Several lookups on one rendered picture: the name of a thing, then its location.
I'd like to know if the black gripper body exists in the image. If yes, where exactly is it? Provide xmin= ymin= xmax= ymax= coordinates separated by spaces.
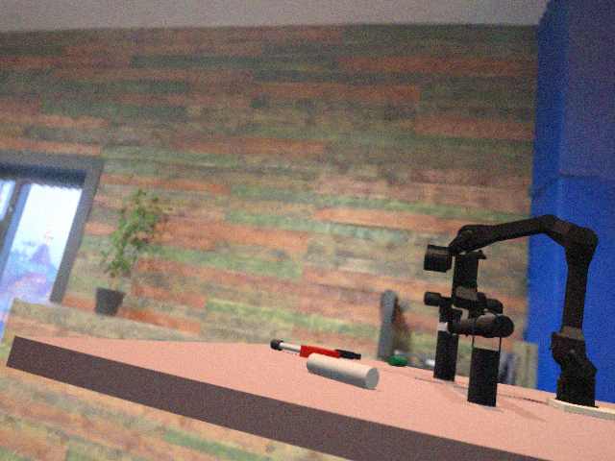
xmin=424 ymin=275 xmax=504 ymax=314

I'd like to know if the grey cylindrical cup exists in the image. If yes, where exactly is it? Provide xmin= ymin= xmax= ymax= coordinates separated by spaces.
xmin=436 ymin=322 xmax=450 ymax=334

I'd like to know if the green cylinder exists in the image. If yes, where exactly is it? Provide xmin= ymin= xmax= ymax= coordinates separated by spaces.
xmin=387 ymin=355 xmax=407 ymax=367

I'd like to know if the beige cylinder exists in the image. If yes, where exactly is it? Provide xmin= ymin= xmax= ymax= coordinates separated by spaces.
xmin=307 ymin=353 xmax=380 ymax=390

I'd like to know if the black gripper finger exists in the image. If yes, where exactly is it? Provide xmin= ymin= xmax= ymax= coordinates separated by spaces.
xmin=438 ymin=305 xmax=453 ymax=335
xmin=468 ymin=310 xmax=485 ymax=319

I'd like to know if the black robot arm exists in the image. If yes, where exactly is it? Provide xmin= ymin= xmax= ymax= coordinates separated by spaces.
xmin=424 ymin=214 xmax=599 ymax=408

